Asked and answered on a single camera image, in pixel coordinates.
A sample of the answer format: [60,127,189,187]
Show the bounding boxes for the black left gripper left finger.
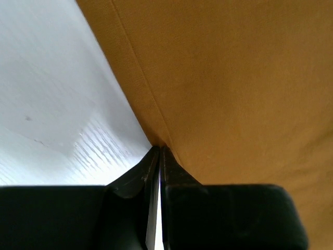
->
[1,146,160,249]

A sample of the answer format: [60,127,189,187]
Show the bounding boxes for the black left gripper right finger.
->
[159,147,309,249]

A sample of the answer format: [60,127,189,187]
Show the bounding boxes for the brown trousers with striped trim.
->
[78,1,332,249]

